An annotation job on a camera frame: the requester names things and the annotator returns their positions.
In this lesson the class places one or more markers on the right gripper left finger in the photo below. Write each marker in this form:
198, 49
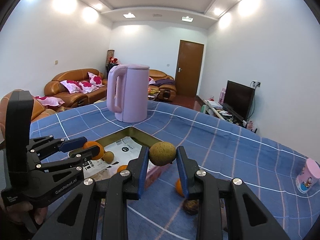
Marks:
78, 216

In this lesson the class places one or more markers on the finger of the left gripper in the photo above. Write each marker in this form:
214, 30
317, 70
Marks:
42, 147
65, 167

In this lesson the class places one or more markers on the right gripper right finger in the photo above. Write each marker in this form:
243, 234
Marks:
219, 200

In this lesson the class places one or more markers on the orange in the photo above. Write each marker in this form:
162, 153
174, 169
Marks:
121, 168
97, 149

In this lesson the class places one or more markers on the small brown kiwi fruit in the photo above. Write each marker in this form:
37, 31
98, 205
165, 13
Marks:
108, 157

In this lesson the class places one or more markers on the person's left hand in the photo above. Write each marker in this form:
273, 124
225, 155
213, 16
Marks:
24, 215

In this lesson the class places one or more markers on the brown leather sofa left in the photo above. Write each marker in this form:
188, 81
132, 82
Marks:
56, 89

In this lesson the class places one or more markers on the brown leather sofa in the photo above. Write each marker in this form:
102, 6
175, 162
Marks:
161, 86
56, 89

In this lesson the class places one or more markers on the pink cartoon mug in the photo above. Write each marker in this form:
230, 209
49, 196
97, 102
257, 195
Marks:
308, 177

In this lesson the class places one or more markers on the pink floral cushion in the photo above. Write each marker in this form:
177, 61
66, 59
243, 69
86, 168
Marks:
78, 87
95, 80

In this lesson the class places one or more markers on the orange mandarin at back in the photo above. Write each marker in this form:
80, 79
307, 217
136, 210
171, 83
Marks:
178, 188

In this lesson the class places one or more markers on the blue checked tablecloth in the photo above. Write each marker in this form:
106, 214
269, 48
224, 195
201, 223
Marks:
225, 151

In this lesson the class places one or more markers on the pink electric kettle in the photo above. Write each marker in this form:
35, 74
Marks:
127, 92

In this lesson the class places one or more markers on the tv stand with clutter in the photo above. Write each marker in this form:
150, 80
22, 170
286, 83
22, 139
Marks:
213, 108

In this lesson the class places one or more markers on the brown leather sofa far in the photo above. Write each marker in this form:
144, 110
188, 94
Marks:
161, 86

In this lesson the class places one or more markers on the pink box beside television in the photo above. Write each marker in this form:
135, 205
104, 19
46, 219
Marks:
222, 96

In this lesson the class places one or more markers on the black television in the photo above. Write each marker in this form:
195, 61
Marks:
238, 99

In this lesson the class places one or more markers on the brown wooden door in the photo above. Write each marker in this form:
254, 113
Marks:
188, 69

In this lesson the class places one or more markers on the wall socket with plug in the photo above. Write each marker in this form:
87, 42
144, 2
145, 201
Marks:
255, 84

